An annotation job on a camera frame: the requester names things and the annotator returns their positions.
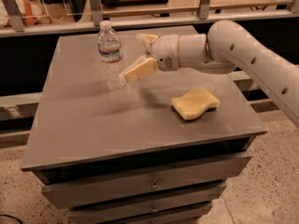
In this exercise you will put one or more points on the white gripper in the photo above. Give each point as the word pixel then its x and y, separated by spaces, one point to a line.
pixel 165 52

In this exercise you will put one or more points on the clear plastic water bottle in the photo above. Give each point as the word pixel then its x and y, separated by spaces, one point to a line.
pixel 109 47

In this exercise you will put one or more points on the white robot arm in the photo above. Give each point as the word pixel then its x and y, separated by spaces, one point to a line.
pixel 226 46

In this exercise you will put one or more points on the yellow sponge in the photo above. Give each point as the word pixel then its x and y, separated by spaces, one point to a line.
pixel 195 103

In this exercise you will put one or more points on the grey drawer cabinet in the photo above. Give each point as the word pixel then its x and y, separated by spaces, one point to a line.
pixel 127 156

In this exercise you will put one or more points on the orange white bag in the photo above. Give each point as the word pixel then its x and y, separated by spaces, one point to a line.
pixel 31 13

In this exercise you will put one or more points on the metal railing frame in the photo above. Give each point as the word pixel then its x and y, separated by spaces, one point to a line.
pixel 75 16

